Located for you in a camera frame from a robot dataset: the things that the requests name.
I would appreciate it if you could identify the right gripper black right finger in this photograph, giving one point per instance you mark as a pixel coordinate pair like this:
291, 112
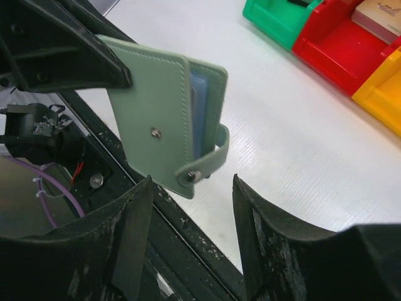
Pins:
286, 258

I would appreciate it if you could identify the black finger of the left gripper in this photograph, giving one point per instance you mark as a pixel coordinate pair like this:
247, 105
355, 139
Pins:
51, 46

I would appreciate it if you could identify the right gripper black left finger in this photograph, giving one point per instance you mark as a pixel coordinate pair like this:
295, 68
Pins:
97, 257

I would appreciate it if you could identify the sage green card holder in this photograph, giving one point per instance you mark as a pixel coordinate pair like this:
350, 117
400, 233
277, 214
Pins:
154, 117

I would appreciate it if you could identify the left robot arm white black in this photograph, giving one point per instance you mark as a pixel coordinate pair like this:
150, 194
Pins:
39, 133

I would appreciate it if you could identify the black card stack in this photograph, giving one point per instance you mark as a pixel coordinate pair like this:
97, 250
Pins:
302, 3

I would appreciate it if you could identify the tan card stack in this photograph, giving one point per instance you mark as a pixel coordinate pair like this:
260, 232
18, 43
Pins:
380, 18

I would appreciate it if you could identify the yellow plastic bin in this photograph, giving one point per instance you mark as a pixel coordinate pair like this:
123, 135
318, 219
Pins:
380, 93

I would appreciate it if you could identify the red plastic bin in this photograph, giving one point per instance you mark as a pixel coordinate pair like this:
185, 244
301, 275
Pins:
338, 49

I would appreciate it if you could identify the green plastic bin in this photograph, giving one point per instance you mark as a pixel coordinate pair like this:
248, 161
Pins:
280, 20

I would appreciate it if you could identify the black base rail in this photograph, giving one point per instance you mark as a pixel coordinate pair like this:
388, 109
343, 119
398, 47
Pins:
181, 262

